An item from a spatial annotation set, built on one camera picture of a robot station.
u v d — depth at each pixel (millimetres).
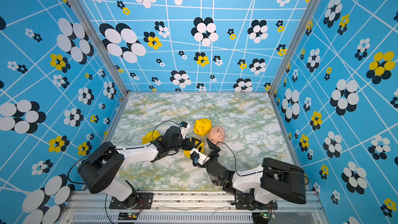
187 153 812
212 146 697
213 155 696
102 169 450
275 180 469
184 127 800
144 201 741
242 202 722
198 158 649
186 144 771
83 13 788
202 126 902
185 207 730
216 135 866
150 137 862
